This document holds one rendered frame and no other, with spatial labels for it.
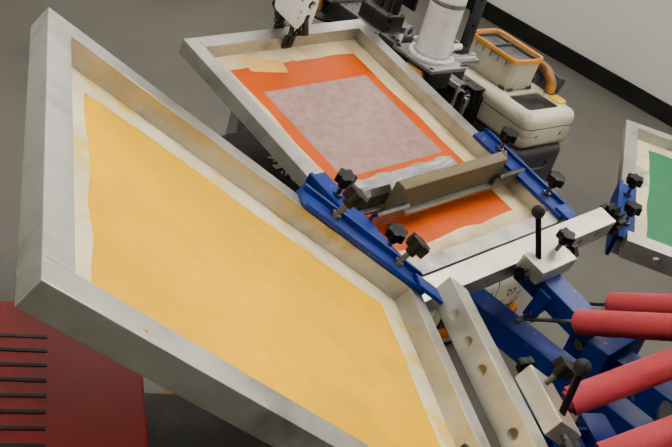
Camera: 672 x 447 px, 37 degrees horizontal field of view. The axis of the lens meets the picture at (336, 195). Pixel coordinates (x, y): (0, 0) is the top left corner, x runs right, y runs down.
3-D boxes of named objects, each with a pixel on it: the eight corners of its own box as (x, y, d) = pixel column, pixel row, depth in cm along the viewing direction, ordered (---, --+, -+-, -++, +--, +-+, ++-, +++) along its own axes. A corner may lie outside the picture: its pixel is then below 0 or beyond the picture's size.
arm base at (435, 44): (439, 43, 279) (456, -9, 271) (469, 64, 271) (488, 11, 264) (398, 46, 269) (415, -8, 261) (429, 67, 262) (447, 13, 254)
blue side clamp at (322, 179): (297, 196, 208) (309, 172, 204) (314, 192, 211) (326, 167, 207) (387, 299, 195) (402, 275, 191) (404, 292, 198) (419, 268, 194)
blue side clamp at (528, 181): (462, 151, 246) (475, 130, 241) (475, 148, 249) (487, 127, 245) (547, 235, 233) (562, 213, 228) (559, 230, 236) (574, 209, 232)
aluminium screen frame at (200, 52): (178, 51, 229) (183, 38, 227) (355, 30, 268) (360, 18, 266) (395, 295, 195) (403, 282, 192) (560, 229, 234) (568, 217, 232)
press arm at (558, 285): (512, 277, 207) (523, 260, 204) (528, 270, 211) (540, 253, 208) (571, 338, 199) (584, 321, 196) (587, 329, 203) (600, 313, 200)
